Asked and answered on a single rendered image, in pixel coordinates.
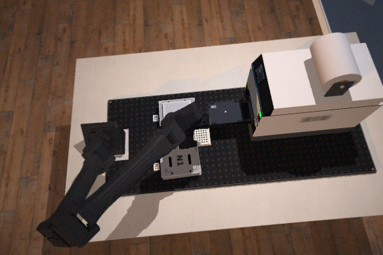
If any white roll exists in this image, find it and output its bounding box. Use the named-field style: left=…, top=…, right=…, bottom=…
left=310, top=33, right=362, bottom=92

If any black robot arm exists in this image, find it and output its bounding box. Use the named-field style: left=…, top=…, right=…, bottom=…
left=36, top=101, right=211, bottom=248

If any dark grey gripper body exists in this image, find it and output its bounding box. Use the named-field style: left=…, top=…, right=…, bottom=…
left=179, top=136, right=195, bottom=149

